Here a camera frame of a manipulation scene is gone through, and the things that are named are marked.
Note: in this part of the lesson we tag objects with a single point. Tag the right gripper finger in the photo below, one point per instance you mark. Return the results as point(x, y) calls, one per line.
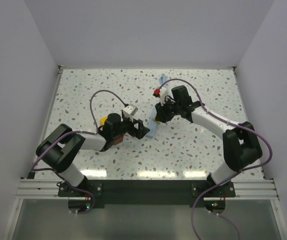
point(159, 116)
point(167, 117)

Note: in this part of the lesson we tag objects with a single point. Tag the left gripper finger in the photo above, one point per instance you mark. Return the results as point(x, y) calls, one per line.
point(140, 124)
point(140, 133)

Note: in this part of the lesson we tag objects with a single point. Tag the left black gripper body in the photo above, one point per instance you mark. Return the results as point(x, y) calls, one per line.
point(127, 126)

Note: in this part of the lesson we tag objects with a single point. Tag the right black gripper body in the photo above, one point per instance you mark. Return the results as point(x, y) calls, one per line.
point(172, 109)

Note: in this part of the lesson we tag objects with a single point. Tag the light blue power strip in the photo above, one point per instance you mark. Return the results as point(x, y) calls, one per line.
point(151, 124)

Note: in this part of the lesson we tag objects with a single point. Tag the red square plug adapter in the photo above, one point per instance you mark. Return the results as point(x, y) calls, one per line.
point(117, 139)

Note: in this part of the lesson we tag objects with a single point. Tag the yellow cube socket adapter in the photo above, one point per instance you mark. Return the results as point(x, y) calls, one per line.
point(103, 120)

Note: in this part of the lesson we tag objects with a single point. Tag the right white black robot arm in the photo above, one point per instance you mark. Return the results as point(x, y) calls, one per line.
point(241, 146)

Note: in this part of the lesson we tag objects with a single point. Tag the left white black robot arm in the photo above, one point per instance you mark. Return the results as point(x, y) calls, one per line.
point(60, 148)

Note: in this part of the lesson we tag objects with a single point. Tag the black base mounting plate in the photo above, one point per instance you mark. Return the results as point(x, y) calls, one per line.
point(96, 194)

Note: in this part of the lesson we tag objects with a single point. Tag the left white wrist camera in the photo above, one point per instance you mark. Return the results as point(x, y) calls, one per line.
point(129, 111)

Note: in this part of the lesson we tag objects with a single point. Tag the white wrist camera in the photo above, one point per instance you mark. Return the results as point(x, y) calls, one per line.
point(161, 93)
point(129, 111)

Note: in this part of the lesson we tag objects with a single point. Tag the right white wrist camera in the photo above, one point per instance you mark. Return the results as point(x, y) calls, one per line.
point(161, 93)

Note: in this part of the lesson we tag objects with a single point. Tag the aluminium table frame rail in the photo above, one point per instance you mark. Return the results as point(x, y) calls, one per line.
point(255, 190)

